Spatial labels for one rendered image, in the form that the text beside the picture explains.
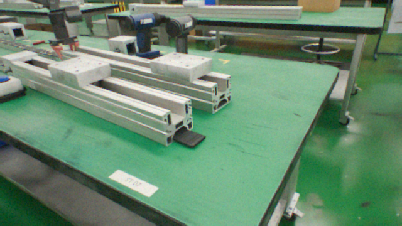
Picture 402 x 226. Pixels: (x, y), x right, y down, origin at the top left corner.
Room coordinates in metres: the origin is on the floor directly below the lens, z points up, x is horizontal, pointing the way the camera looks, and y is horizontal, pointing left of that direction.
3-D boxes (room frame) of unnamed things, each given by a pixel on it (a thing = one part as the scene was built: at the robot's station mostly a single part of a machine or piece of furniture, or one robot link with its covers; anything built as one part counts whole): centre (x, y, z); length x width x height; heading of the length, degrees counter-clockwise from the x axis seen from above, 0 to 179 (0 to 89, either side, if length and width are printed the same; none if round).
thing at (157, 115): (0.80, 0.37, 0.82); 0.80 x 0.10 x 0.09; 52
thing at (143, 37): (1.16, 0.20, 0.89); 0.20 x 0.08 x 0.22; 127
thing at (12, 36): (1.90, 1.26, 0.83); 0.11 x 0.10 x 0.10; 140
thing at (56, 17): (1.21, 0.60, 0.99); 0.07 x 0.06 x 0.07; 126
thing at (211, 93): (0.95, 0.26, 0.82); 0.80 x 0.10 x 0.09; 52
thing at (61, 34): (1.21, 0.60, 0.93); 0.10 x 0.07 x 0.07; 144
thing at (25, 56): (1.07, 0.73, 0.83); 0.12 x 0.09 x 0.10; 142
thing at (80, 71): (0.80, 0.37, 0.87); 0.16 x 0.11 x 0.07; 52
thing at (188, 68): (0.80, 0.06, 0.87); 0.16 x 0.11 x 0.07; 52
